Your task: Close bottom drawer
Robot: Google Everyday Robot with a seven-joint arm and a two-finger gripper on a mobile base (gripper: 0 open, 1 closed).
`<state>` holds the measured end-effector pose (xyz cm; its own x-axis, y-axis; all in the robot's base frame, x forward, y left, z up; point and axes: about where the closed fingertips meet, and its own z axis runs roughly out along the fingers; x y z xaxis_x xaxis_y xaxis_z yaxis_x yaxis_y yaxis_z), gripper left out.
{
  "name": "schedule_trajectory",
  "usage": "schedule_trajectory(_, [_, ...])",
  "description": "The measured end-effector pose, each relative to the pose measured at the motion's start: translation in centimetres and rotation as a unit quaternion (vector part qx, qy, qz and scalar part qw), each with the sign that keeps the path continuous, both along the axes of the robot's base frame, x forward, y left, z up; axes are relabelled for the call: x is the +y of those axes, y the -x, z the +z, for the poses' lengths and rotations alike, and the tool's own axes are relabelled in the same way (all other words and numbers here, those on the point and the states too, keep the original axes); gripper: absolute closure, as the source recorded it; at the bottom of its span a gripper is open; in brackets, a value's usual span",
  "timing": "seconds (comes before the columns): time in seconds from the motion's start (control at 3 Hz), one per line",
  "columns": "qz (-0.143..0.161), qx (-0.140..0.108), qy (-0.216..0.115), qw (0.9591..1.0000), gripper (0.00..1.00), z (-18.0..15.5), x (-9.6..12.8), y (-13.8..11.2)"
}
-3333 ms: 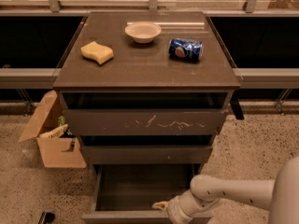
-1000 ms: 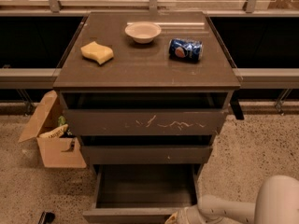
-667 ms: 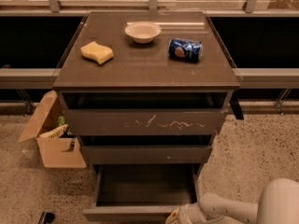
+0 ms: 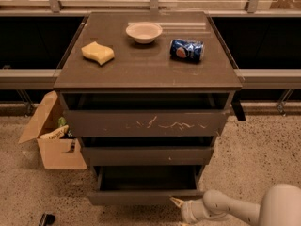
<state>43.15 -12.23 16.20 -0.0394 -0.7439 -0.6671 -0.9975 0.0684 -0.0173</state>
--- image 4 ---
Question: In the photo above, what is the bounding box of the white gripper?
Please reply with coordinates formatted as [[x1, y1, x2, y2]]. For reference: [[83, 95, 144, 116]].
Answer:
[[170, 197, 197, 224]]

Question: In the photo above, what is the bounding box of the grey drawer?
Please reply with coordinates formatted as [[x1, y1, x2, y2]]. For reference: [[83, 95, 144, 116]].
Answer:
[[87, 165, 202, 205], [82, 137, 214, 166], [60, 91, 231, 137]]

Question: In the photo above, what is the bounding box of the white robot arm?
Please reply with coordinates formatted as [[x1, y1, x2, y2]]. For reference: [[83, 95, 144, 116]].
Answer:
[[170, 184, 301, 226]]

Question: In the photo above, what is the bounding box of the dark grey drawer cabinet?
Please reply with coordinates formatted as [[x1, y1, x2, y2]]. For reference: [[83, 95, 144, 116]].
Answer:
[[53, 10, 247, 177]]

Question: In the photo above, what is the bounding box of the small black floor object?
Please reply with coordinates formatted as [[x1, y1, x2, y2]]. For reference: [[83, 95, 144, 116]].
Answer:
[[39, 214, 55, 226]]

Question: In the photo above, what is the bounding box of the green item in box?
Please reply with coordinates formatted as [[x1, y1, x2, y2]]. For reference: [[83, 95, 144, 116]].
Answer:
[[57, 117, 67, 127]]

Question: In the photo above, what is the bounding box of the blue pepsi can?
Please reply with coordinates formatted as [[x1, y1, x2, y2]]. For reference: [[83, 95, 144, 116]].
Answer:
[[169, 39, 204, 62]]

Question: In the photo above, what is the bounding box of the open cardboard box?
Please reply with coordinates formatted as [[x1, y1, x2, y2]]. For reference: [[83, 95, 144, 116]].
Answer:
[[19, 91, 87, 170]]

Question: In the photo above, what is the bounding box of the yellow sponge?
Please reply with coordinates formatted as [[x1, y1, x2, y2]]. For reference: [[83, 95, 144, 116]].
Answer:
[[81, 41, 115, 66]]

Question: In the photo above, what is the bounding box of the white ceramic bowl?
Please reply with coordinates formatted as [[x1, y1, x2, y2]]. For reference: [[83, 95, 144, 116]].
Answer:
[[126, 22, 163, 44]]

